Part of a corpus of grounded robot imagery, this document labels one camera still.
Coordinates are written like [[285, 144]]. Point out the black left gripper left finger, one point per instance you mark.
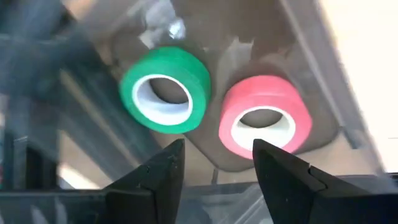
[[155, 186]]

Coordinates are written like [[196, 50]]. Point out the smoky grey plastic bin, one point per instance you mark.
[[248, 46]]

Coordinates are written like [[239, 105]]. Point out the green tape roll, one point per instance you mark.
[[168, 62]]

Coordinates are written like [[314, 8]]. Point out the pink tape roll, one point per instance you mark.
[[264, 93]]

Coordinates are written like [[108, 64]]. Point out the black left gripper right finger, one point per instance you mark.
[[295, 193]]

